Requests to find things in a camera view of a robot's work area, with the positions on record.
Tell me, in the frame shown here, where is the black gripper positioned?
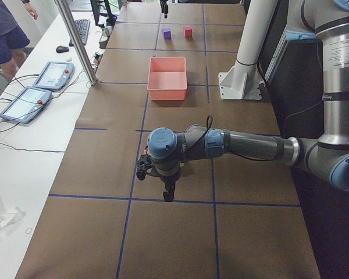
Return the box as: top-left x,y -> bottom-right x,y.
136,147 -> 181,202

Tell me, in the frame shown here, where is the purple foam cube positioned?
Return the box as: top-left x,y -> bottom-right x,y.
162,27 -> 172,40

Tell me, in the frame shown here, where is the pink plastic bin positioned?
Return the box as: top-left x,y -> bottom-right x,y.
147,56 -> 187,101

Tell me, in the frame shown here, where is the red foam cube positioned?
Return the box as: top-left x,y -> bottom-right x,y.
183,26 -> 193,38

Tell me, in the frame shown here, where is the black keyboard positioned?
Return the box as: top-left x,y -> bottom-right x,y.
74,19 -> 90,45

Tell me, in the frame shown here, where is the black computer mouse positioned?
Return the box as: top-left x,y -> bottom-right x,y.
56,45 -> 69,53

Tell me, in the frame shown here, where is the upper teach pendant tablet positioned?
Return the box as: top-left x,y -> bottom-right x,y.
33,62 -> 74,91

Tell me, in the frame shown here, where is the teach pendant tablet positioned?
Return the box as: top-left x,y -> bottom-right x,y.
0,87 -> 52,124
33,62 -> 74,91

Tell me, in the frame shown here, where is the person in dark shorts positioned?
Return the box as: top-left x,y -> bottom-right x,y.
0,1 -> 30,81

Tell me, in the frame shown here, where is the lower teach pendant tablet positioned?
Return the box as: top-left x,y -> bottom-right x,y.
0,87 -> 52,124

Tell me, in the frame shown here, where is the crumpled white tissue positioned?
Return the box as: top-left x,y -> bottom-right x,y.
0,196 -> 27,232

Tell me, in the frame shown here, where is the aluminium frame post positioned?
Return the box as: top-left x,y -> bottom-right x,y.
54,0 -> 97,86

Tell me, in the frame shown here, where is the white pedestal column with base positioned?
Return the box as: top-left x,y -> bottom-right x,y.
218,0 -> 278,100

